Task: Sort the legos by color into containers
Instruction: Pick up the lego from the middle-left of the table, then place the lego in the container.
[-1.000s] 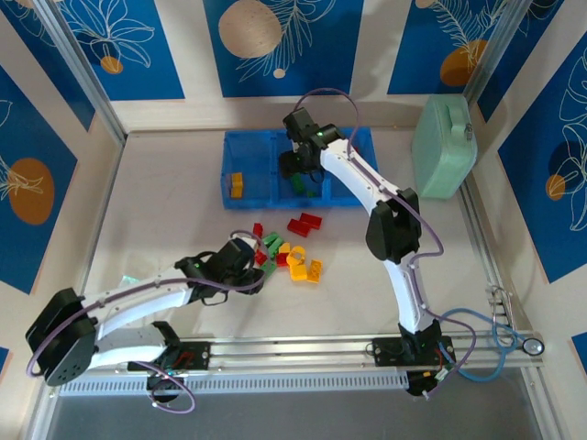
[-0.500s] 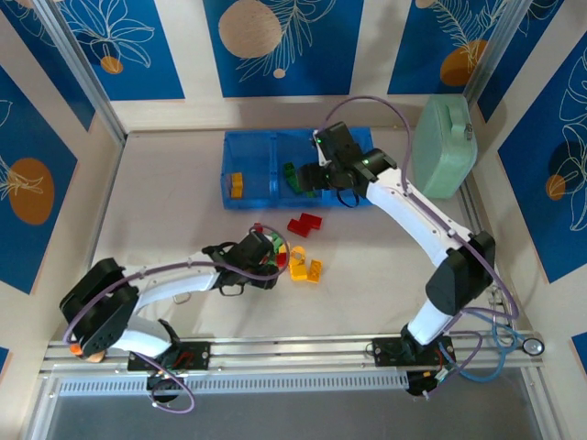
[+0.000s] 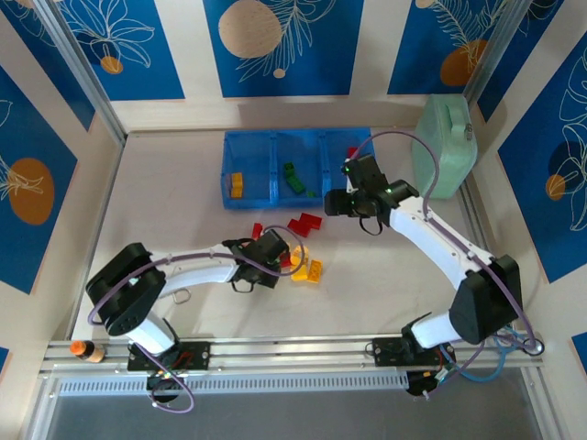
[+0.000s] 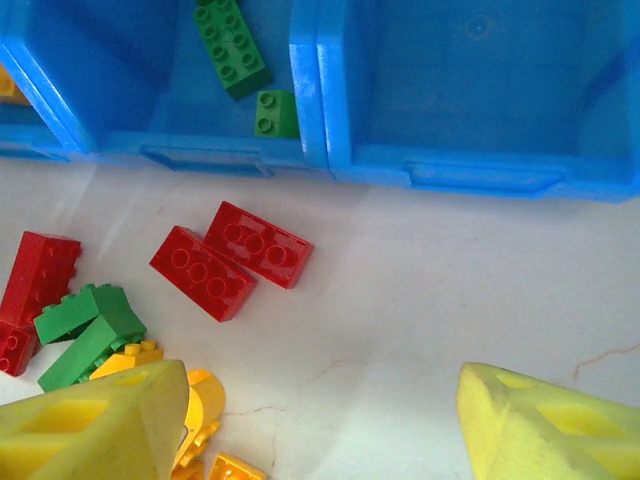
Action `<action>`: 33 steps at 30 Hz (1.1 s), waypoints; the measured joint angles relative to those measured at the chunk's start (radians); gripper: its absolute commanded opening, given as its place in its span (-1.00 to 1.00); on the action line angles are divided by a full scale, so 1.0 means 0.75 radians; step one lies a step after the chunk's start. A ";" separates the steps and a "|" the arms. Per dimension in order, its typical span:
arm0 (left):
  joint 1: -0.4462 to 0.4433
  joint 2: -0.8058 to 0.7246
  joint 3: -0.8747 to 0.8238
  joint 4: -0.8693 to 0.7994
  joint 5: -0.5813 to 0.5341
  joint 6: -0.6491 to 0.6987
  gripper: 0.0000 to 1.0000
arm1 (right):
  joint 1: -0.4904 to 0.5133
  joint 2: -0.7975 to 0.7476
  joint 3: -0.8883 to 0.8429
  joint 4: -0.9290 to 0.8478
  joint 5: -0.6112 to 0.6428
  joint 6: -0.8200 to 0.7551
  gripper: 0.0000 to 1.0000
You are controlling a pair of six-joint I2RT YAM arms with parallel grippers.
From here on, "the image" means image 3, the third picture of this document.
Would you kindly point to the rounded yellow lego piece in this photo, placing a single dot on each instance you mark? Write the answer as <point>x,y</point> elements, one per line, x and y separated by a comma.
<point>297,256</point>

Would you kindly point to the dark green lego brick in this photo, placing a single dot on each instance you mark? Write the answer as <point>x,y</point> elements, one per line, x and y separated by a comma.
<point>289,169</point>

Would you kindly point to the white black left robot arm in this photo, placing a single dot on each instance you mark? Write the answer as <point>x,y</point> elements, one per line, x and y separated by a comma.
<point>202,270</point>

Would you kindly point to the small red lego brick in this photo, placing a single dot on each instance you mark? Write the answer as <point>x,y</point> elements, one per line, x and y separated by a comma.
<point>286,260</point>

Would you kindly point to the long red lego brick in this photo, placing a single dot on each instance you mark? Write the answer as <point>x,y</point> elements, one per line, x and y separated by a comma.
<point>258,230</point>

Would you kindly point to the mint green carry case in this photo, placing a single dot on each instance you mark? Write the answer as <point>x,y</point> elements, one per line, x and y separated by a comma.
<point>440,160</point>

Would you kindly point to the small bottle with orange cap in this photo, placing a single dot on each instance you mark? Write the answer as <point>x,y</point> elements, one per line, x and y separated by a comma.
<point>94,353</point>

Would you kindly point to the blue stethoscope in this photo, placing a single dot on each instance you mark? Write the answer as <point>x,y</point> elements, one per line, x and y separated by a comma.
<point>534,347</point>

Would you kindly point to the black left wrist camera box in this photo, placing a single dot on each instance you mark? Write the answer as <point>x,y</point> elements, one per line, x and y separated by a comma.
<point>270,245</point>

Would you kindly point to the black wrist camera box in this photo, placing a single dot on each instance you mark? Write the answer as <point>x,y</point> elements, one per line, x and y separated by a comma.
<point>270,245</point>
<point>364,173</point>

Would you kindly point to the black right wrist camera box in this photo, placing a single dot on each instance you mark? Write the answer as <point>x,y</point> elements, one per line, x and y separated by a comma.
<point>364,173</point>

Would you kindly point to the aluminium mounting rail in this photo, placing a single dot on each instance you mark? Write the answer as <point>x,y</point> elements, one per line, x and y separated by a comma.
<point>298,350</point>

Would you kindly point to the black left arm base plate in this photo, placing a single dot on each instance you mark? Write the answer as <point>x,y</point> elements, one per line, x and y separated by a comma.
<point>197,355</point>

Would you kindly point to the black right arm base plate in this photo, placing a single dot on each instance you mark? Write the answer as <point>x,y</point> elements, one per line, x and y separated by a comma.
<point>385,350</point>

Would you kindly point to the black under-rail mount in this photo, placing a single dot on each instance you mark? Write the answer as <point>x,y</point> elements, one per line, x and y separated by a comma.
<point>162,394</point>
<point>417,387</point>

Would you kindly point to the aluminium frame post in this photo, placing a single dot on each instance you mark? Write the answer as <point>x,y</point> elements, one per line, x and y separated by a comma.
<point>495,46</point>
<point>81,69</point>

